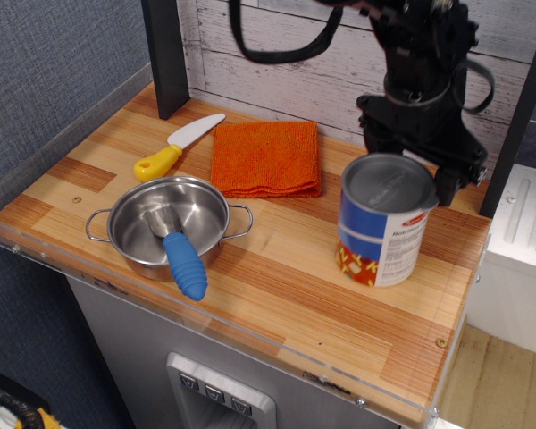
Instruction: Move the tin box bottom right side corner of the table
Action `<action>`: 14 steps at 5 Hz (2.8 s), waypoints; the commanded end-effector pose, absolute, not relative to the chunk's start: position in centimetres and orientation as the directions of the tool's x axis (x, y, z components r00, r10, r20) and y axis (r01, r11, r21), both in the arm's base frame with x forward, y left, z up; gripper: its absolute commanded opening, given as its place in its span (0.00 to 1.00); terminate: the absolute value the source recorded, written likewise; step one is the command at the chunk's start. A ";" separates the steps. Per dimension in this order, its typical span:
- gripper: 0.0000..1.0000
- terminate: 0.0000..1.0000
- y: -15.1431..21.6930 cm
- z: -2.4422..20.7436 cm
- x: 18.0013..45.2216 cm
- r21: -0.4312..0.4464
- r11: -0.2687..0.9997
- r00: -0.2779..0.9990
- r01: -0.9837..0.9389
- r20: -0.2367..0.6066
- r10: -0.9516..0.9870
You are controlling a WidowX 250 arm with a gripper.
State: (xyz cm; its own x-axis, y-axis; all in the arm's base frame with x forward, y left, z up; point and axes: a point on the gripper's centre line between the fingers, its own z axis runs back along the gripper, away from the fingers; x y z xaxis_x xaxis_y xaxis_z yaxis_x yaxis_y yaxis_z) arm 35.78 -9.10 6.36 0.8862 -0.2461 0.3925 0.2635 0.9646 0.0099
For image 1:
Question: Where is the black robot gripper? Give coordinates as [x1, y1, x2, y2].
[356, 80, 489, 206]

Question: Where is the blue labelled soup can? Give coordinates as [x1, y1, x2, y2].
[336, 154, 439, 288]

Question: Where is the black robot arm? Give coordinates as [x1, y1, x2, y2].
[317, 1, 495, 206]

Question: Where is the silver steel pot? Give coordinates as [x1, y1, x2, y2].
[86, 176, 254, 281]

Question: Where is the orange folded cloth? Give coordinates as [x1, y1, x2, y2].
[211, 122, 322, 198]

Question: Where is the white toy sink unit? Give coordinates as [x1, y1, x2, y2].
[466, 164, 536, 353]

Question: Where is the silver ice dispenser panel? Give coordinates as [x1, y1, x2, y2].
[166, 352, 277, 428]

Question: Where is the grey toy fridge cabinet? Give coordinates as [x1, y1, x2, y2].
[68, 276, 397, 428]

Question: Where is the clear acrylic table guard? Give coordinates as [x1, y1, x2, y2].
[0, 69, 490, 428]

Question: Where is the yellow black object bottom left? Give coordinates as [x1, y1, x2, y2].
[24, 408, 63, 429]

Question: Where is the black right shelf post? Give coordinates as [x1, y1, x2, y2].
[479, 0, 536, 219]

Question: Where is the black shelf post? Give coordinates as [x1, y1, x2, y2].
[479, 0, 536, 219]
[141, 0, 190, 120]

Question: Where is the yellow handled toy knife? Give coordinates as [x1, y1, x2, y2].
[133, 114, 226, 182]

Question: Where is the black left shelf post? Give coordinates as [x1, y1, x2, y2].
[141, 0, 190, 120]

